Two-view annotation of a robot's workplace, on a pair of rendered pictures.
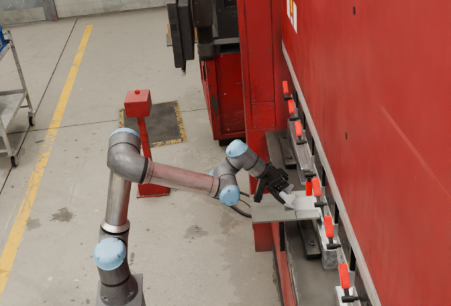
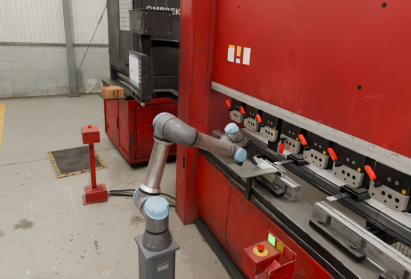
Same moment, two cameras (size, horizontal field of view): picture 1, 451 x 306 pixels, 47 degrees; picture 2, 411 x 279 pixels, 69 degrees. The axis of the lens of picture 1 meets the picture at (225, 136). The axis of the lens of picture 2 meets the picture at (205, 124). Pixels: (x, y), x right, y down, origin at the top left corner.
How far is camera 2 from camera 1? 103 cm
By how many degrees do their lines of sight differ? 28
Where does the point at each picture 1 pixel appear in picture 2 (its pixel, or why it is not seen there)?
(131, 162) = (188, 129)
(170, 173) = (209, 138)
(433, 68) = not seen: outside the picture
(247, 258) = (180, 230)
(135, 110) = (90, 138)
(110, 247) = (158, 202)
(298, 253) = (268, 195)
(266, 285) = (200, 244)
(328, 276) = (295, 204)
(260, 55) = (199, 90)
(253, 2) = (198, 57)
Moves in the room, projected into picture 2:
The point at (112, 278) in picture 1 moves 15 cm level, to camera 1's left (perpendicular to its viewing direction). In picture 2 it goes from (161, 226) to (130, 234)
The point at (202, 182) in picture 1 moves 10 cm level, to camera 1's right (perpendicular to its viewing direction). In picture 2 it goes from (226, 145) to (242, 142)
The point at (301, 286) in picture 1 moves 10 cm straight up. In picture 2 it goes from (285, 211) to (288, 195)
